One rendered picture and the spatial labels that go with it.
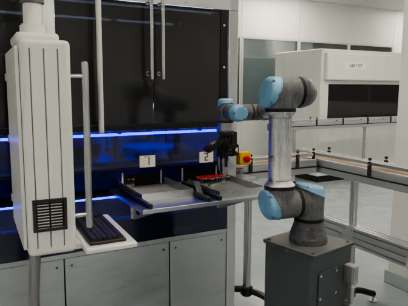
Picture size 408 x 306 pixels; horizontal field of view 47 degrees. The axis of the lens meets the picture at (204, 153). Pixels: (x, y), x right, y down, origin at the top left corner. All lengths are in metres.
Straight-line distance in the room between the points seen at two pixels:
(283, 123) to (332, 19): 7.70
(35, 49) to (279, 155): 0.93
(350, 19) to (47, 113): 8.42
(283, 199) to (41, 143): 0.88
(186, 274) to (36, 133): 1.31
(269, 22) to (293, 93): 6.75
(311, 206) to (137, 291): 1.13
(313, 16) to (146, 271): 7.18
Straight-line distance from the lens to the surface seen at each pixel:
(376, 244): 2.94
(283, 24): 8.66
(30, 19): 1.92
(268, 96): 1.74
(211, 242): 2.68
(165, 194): 2.19
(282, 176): 1.77
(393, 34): 10.57
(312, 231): 1.88
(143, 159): 2.40
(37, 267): 2.13
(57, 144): 1.71
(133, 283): 2.56
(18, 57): 1.71
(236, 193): 2.24
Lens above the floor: 1.39
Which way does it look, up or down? 8 degrees down
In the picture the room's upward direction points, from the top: straight up
